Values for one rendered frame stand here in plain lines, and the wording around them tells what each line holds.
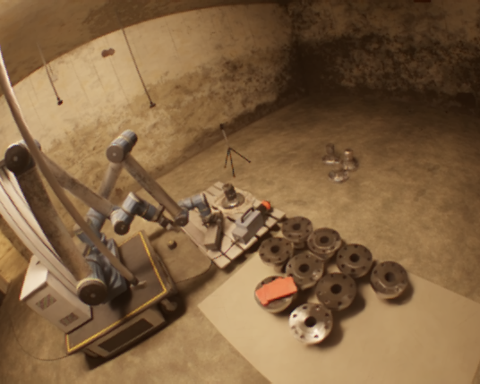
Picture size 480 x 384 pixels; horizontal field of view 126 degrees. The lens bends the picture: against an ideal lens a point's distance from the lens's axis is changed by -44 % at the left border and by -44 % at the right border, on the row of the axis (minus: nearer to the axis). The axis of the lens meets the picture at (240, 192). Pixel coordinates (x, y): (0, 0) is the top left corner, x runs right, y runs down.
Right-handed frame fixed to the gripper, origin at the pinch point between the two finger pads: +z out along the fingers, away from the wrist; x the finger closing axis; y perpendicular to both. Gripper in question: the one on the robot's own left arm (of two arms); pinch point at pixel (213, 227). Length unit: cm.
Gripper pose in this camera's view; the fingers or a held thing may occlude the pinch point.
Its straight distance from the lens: 207.4
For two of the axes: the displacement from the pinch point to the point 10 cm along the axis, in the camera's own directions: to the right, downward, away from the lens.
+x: -9.6, 2.0, 2.1
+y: 0.6, -5.8, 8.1
